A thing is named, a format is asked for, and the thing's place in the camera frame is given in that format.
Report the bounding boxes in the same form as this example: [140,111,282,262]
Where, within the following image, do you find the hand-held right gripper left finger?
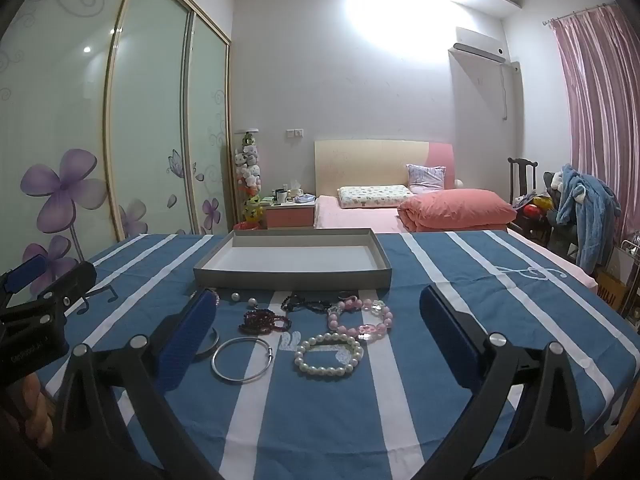
[52,287,218,480]

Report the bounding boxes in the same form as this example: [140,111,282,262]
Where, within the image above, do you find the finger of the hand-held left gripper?
[0,254,49,306]
[0,260,97,331]

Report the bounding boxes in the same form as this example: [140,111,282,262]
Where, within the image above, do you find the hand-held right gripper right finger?
[419,285,588,480]

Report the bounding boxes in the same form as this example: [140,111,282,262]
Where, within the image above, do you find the silver cuff bangle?
[192,326,221,361]

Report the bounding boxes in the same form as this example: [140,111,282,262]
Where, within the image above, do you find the pink bead bracelet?
[326,296,394,345]

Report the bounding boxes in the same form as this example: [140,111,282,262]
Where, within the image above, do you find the dark red bead bracelet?
[239,308,293,336]

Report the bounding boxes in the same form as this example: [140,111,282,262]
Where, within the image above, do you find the thin silver bangle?
[210,336,275,385]

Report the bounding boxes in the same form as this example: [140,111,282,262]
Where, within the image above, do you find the white pearl bracelet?
[293,332,365,377]

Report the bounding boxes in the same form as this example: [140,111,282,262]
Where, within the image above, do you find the black bead bracelet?
[280,294,341,313]

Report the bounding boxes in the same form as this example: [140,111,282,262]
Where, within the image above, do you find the grey cardboard tray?
[193,228,393,291]

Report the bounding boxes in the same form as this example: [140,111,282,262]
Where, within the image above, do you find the person's left hand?
[11,372,53,453]

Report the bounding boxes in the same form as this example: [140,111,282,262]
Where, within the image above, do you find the folded coral quilt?
[397,189,518,233]

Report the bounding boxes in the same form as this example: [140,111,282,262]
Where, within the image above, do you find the blue striped tablecloth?
[30,229,631,480]

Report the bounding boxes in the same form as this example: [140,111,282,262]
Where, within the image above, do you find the bed with pink sheet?
[312,192,598,288]

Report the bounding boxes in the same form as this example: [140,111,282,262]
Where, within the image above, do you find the dark office chair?
[542,170,583,261]

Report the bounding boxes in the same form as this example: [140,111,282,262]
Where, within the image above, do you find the white patterned pillow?
[336,185,416,210]

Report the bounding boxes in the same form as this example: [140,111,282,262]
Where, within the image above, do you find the lavender pillow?
[405,163,447,195]

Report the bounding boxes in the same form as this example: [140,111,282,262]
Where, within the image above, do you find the colourful plush toys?
[515,194,551,216]

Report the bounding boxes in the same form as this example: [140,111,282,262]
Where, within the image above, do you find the pink and cream nightstand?
[265,195,317,231]

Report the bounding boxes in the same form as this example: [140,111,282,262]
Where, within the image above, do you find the dark wooden chair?
[507,156,551,246]

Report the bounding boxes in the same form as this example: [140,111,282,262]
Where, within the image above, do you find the cardboard box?
[597,270,628,318]

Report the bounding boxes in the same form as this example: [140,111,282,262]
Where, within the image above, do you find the plush toy display tube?
[235,129,263,226]

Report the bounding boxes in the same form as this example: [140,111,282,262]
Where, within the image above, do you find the cream and pink headboard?
[314,139,457,198]

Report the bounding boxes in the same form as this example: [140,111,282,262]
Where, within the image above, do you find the flower print sliding wardrobe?
[0,0,236,306]

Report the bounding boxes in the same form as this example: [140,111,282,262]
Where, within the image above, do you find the blue plush robe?
[547,164,623,273]

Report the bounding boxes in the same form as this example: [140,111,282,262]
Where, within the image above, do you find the metal rack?
[620,232,640,321]

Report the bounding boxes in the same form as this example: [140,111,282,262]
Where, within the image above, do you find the pink curtain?
[549,4,640,248]

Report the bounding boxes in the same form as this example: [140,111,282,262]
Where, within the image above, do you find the white air conditioner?
[448,27,508,65]

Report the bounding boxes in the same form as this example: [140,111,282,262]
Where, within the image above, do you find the curtain rod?
[542,2,618,26]

